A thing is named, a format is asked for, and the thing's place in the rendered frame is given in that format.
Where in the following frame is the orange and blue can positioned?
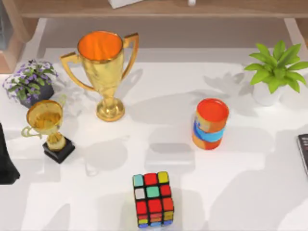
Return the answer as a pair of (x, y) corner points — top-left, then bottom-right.
(192, 98), (230, 151)

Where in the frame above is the large gold trophy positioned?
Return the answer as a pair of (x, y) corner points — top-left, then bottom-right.
(60, 30), (140, 123)

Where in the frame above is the multicoloured puzzle cube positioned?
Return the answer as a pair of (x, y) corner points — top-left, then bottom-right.
(132, 171), (175, 229)

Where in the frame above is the wooden shelf unit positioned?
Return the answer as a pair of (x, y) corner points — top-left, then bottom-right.
(0, 0), (308, 74)

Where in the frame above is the small gold trophy black base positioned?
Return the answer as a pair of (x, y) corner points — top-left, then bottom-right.
(21, 94), (76, 164)

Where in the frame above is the white box on shelf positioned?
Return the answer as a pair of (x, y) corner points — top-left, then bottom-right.
(107, 0), (143, 9)

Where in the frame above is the purple flower plant dark pot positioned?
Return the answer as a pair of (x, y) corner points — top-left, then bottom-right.
(2, 59), (59, 109)

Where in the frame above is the green plant white pot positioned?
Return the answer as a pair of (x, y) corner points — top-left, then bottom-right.
(244, 40), (308, 107)

